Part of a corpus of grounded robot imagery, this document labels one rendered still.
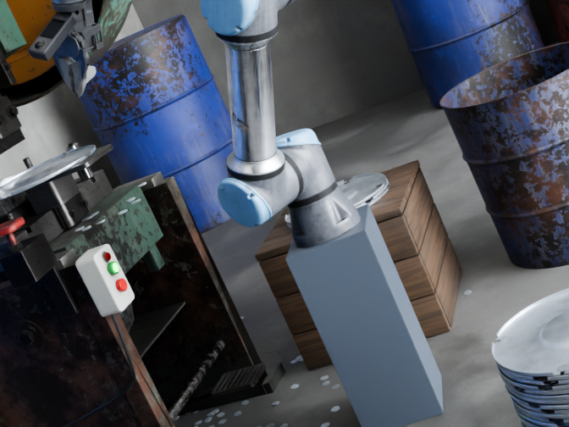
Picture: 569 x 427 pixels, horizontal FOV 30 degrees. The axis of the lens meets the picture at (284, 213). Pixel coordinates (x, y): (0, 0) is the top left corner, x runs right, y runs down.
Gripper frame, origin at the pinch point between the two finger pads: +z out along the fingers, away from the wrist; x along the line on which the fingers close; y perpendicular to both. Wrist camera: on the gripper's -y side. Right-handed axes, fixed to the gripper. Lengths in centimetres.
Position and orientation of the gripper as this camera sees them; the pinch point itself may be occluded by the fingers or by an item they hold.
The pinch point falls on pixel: (75, 92)
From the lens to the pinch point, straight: 238.3
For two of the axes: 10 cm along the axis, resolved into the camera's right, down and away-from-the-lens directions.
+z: 0.5, 8.7, 4.8
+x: -8.6, -2.1, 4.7
